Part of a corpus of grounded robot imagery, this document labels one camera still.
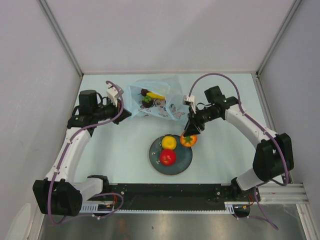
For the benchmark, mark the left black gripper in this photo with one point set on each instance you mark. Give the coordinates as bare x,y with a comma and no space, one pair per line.
125,114

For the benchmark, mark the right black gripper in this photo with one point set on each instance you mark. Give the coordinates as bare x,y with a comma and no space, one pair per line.
193,123

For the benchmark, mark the orange fake persimmon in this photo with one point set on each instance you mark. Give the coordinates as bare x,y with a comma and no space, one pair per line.
188,141

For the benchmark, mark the light blue plastic bag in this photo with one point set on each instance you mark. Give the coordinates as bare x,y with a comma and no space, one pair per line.
171,108

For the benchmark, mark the yellow fake banana bunch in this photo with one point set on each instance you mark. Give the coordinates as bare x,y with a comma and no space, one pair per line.
155,96

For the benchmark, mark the yellow fake lemon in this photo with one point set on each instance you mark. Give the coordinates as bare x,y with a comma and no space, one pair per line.
169,142

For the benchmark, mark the red fake apple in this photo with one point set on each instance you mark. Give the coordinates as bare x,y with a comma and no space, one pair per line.
167,157

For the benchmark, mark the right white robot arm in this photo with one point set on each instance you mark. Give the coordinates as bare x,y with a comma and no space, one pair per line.
273,152

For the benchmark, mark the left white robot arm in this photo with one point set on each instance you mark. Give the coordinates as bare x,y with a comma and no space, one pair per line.
57,193

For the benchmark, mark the dark fake fruit green top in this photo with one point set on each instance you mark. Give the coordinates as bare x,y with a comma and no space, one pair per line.
147,101

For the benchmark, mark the dark blue ceramic plate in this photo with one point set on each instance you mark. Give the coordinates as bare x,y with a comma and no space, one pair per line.
183,161

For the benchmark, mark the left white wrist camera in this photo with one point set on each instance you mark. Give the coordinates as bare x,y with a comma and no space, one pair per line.
114,93

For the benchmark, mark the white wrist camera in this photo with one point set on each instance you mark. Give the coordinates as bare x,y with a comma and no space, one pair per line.
188,100
114,93

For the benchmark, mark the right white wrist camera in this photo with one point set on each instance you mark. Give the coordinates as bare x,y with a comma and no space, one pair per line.
188,100

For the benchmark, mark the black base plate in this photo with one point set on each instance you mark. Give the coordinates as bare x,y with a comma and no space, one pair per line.
180,197

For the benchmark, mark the white slotted cable duct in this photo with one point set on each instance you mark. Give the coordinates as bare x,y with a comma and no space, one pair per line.
97,207

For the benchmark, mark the aluminium frame rail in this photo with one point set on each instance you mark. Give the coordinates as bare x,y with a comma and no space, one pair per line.
293,193

